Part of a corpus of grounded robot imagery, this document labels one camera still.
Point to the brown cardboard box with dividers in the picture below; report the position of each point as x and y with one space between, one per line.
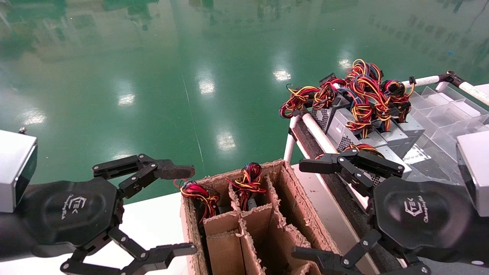
225 252

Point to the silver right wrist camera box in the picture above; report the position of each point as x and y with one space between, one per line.
475 172

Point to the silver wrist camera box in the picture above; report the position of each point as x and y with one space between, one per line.
475 172
11 168

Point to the white pipe cart frame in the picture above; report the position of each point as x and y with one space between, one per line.
317 131

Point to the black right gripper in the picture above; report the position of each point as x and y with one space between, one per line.
420 214

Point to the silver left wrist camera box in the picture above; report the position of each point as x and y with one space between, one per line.
11 168

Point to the clear acrylic divider tray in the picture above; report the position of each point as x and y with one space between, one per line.
447 110

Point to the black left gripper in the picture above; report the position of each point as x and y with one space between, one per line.
72 212

